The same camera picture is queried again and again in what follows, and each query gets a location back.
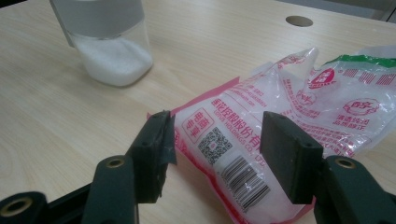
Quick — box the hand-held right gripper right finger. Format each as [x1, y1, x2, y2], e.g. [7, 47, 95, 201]
[259, 110, 396, 224]

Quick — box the clear jar with white lid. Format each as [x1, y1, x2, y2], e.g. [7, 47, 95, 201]
[49, 0, 155, 88]

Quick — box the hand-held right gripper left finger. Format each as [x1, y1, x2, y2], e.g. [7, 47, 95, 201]
[81, 109, 178, 224]

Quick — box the pink and white plastic bag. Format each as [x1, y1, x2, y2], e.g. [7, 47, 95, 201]
[146, 45, 396, 224]

